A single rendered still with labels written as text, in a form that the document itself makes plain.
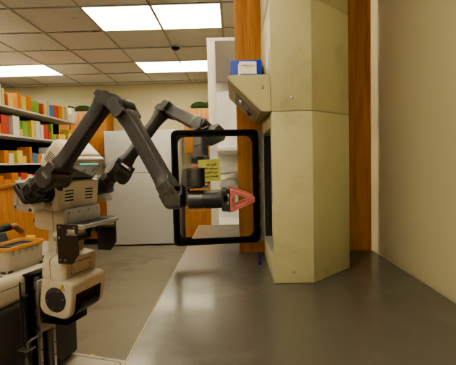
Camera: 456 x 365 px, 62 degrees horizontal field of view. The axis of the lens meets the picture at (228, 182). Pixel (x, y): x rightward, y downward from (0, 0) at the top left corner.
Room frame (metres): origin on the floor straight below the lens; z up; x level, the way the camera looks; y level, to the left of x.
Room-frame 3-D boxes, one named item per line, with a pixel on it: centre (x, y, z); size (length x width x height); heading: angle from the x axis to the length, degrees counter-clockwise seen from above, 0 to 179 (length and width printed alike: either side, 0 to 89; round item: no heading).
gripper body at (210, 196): (1.19, 0.04, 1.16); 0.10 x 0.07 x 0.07; 179
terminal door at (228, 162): (1.33, 0.04, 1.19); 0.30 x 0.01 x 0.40; 97
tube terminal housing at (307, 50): (1.20, -0.25, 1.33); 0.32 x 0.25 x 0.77; 179
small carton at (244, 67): (1.16, -0.07, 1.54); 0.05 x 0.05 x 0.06; 4
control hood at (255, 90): (1.20, -0.07, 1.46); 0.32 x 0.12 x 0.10; 179
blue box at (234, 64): (1.28, -0.07, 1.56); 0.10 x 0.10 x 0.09; 89
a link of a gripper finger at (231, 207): (1.15, -0.03, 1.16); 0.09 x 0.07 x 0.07; 89
